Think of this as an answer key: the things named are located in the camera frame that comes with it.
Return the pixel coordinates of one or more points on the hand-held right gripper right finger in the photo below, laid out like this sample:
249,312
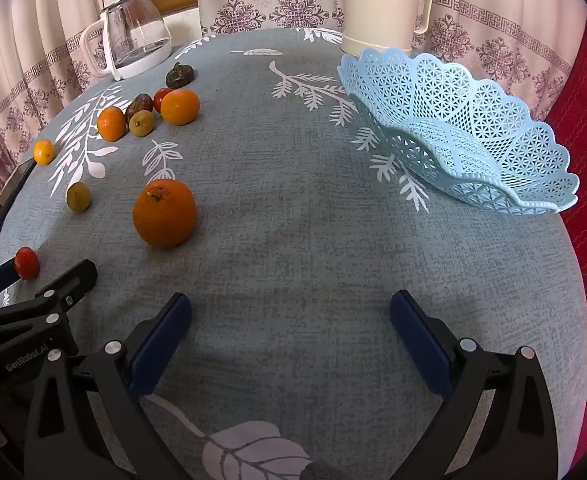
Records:
418,340

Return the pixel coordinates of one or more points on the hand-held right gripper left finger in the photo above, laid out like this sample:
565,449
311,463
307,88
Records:
158,345

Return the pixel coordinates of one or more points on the red cherry tomato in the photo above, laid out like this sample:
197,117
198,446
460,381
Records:
160,99
26,263

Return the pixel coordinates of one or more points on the green round fruit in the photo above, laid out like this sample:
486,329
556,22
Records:
141,124
78,197

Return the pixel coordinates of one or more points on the large orange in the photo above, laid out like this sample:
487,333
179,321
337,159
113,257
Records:
164,215

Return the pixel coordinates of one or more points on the orange tangerine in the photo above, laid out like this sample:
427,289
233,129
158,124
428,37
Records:
43,152
181,107
111,124

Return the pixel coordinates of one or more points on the dark brown passion fruit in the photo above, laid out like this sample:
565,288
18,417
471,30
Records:
181,76
138,104

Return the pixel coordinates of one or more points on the light blue plastic basket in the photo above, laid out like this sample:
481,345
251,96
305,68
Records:
453,125

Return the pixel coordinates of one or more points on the black flat device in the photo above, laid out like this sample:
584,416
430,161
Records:
13,187

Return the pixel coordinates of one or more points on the white patterned curtain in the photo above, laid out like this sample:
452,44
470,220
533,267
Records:
273,5
33,60

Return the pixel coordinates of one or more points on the cream thermos jug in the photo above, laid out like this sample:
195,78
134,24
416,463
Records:
381,5

